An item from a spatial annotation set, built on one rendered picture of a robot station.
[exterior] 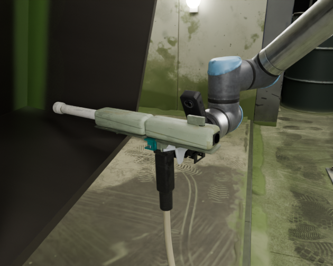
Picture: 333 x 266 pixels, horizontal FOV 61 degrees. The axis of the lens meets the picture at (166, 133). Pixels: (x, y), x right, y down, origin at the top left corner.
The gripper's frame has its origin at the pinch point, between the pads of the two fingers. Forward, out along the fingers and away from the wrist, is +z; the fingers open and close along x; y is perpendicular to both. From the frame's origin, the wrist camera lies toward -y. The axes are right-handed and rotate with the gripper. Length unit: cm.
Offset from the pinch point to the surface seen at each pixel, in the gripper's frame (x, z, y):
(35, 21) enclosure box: 45, -4, -25
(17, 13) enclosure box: 45, 1, -26
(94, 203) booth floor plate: 53, -24, 48
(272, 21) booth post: 30, -179, -31
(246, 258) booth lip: -11, -32, 49
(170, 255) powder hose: -2.3, -0.5, 28.2
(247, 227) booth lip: -6, -47, 48
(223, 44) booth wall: 62, -169, -16
